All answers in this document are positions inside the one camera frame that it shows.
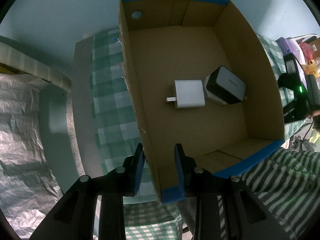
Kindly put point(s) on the black and grey charger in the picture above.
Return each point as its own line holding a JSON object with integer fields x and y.
{"x": 223, "y": 87}

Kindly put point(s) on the white square charger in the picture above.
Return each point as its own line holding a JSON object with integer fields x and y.
{"x": 187, "y": 94}

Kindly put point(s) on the red package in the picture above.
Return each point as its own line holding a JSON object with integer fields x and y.
{"x": 307, "y": 50}

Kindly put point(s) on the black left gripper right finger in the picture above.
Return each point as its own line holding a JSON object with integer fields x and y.
{"x": 193, "y": 180}

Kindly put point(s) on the blue-edged cardboard box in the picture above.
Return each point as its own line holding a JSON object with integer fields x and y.
{"x": 198, "y": 76}

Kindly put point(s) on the purple product box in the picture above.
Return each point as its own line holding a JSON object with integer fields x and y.
{"x": 290, "y": 46}

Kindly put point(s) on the striped beige cushion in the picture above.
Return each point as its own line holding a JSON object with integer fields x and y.
{"x": 12, "y": 58}

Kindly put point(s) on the green checkered tablecloth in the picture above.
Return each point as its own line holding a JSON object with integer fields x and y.
{"x": 117, "y": 137}

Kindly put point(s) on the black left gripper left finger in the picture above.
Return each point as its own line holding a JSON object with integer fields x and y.
{"x": 125, "y": 180}

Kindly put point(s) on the grey striped towel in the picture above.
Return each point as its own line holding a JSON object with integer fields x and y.
{"x": 276, "y": 199}

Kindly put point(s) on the grey crinkled woven sack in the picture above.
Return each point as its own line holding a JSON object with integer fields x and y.
{"x": 29, "y": 189}

